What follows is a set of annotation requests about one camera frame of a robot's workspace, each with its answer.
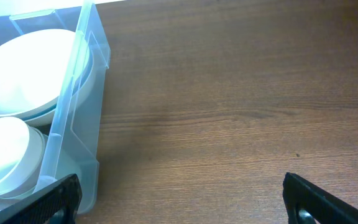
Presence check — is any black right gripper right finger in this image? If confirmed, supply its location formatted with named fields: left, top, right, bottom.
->
left=283, top=172, right=358, bottom=224

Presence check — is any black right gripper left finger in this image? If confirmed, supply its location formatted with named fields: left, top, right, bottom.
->
left=0, top=174, right=82, bottom=224

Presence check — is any white small bowl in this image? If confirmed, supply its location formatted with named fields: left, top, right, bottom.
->
left=0, top=117, right=47, bottom=199

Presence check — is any cream large bowl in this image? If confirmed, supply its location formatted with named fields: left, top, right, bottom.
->
left=0, top=29, right=93, bottom=120

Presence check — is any clear plastic storage container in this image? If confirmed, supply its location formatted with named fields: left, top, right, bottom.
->
left=0, top=1, right=111, bottom=214

